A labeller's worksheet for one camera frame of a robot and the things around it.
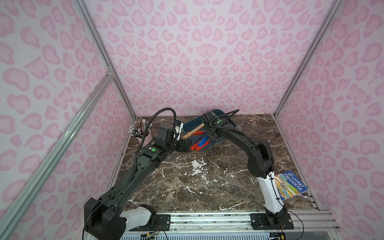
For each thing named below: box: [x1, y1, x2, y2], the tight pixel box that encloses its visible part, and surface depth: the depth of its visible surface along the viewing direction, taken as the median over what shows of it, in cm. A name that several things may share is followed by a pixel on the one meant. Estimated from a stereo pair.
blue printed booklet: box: [274, 170, 309, 201], surface depth 84 cm
